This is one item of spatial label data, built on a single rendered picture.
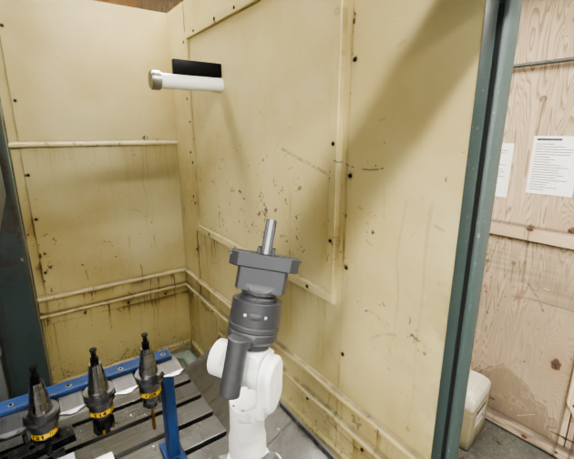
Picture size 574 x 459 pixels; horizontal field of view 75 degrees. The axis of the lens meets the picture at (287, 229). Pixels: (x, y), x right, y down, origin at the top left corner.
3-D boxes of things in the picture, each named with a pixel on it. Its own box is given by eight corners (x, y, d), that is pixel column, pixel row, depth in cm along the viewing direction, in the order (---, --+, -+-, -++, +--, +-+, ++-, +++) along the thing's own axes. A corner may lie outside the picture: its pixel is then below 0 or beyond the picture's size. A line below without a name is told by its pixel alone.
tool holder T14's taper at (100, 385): (104, 380, 87) (100, 354, 85) (112, 388, 84) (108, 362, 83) (84, 390, 84) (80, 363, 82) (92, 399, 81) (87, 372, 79)
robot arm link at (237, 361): (287, 321, 68) (276, 382, 68) (235, 308, 71) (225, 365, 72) (261, 337, 57) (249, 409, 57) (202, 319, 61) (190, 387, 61)
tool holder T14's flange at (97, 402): (107, 385, 89) (107, 376, 88) (119, 397, 85) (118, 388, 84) (79, 399, 84) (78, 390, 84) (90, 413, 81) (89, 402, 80)
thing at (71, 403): (87, 410, 80) (87, 406, 80) (59, 420, 77) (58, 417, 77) (83, 392, 86) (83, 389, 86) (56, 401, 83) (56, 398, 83)
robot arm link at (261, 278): (303, 263, 60) (291, 335, 61) (299, 257, 70) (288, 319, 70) (227, 250, 60) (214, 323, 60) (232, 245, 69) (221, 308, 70)
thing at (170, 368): (186, 372, 92) (186, 370, 92) (165, 381, 89) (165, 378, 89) (177, 359, 98) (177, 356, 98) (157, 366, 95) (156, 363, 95)
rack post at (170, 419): (189, 462, 103) (181, 369, 96) (169, 471, 100) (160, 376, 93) (177, 438, 111) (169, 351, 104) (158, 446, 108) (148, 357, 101)
